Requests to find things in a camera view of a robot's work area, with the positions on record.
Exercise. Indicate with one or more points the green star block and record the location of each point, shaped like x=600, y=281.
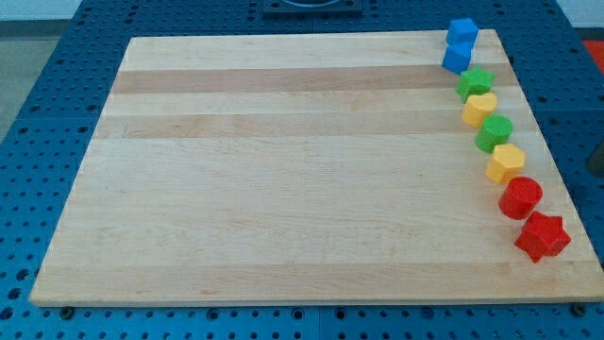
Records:
x=475, y=81

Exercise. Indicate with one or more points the red star block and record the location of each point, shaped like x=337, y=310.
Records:
x=542, y=236

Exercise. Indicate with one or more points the wooden board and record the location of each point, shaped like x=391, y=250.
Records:
x=303, y=169

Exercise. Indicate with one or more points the yellow heart block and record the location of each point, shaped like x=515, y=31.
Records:
x=477, y=107

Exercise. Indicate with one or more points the green cylinder block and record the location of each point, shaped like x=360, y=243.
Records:
x=495, y=130

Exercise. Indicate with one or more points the blue block near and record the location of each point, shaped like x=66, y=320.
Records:
x=457, y=57

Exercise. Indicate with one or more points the blue block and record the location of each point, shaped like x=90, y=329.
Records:
x=462, y=30
x=457, y=57

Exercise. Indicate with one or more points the yellow hexagon block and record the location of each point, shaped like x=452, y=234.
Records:
x=507, y=162

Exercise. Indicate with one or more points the blue block far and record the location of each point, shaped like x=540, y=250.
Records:
x=462, y=30

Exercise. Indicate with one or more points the red cylinder block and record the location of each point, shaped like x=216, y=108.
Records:
x=520, y=197

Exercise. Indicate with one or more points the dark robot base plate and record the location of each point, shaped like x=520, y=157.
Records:
x=271, y=8

